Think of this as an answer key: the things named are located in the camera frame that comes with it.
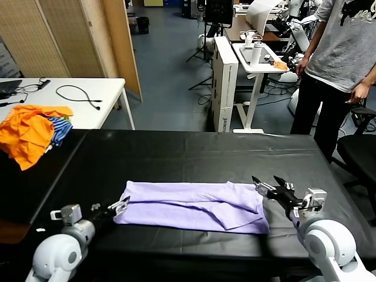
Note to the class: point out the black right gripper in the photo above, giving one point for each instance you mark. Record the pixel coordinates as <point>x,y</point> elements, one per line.
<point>289,202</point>

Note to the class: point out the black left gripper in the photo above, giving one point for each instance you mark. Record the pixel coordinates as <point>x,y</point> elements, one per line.
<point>101,220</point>

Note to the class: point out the lavender t-shirt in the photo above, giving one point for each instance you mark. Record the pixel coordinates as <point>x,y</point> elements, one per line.
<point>188,205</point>

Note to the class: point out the orange snack packet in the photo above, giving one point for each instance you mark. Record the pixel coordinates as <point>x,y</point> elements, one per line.
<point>280,65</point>

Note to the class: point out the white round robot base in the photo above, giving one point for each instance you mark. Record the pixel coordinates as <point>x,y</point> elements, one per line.
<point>205,41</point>

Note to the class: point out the person left forearm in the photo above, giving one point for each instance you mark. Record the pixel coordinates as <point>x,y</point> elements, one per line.
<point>368,79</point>

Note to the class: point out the person right forearm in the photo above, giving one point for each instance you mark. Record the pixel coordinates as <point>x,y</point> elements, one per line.
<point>315,39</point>

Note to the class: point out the white floor robot base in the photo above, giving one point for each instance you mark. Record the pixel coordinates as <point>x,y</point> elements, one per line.
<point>293,101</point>

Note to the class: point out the person right hand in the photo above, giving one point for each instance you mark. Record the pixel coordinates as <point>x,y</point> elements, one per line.
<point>302,66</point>

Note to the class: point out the person left hand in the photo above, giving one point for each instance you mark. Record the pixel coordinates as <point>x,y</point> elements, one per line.
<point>359,92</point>

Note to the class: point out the black plastic table cover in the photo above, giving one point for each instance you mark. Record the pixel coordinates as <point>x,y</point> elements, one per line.
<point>235,152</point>

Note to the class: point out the blue striped garment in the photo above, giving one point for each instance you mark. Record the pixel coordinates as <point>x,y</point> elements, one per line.
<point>60,132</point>

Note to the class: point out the black office chair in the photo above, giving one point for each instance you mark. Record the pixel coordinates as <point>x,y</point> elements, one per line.
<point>358,152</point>

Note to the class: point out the white table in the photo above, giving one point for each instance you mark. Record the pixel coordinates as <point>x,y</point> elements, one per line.
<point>88,117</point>

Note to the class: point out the orange garment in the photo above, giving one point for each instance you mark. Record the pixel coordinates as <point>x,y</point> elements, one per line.
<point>26,135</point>

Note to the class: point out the white rounded robot shell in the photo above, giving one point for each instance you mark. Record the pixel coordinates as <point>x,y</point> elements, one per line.
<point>288,77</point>

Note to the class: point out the tall white cardboard box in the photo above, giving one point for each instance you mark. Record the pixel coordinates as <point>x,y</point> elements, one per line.
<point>225,88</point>

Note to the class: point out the small white standing desk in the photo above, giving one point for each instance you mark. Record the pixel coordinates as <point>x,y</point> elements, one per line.
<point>255,69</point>

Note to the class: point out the small grey desk device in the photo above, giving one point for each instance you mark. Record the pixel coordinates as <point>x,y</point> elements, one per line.
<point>266,57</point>

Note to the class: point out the white bottle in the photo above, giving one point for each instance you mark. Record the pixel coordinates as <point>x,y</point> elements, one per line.
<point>255,55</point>

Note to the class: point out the grey tablet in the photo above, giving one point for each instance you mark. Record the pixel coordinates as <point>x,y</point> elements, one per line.
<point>246,55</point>

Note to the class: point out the person in grey shirt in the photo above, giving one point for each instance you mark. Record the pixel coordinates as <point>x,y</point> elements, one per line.
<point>340,53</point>

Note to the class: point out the small white stand device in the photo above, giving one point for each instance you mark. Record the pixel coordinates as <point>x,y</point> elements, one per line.
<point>249,39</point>

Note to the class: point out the white humanoid robot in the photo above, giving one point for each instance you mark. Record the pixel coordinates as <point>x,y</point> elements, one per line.
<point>301,36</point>

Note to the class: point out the black laptop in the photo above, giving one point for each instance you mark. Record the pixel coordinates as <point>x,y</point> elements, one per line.
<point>7,88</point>

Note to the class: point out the brown desk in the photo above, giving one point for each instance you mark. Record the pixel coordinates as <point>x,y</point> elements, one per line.
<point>235,30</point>

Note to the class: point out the wooden pegboard partition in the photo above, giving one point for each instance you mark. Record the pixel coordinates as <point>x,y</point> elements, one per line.
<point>73,38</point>

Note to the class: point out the white curved sheet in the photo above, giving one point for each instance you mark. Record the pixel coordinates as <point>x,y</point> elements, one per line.
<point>258,17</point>

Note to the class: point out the black trash bin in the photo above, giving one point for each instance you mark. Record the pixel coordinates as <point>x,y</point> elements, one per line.
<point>143,26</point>

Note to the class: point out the black tripod stand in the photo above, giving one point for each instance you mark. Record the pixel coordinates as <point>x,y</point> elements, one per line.
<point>218,11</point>

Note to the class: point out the beige cabinet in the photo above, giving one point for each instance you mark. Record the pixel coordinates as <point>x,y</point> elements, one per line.
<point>153,2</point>

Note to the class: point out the blue storage crates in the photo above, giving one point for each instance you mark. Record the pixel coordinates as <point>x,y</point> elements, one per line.
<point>173,3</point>

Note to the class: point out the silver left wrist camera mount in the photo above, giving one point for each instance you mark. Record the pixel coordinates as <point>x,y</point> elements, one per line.
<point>69,214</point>

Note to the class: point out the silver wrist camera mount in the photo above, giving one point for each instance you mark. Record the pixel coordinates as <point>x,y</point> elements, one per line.
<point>69,214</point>
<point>315,198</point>

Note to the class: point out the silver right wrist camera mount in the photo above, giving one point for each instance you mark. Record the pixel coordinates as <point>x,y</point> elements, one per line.
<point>315,198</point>

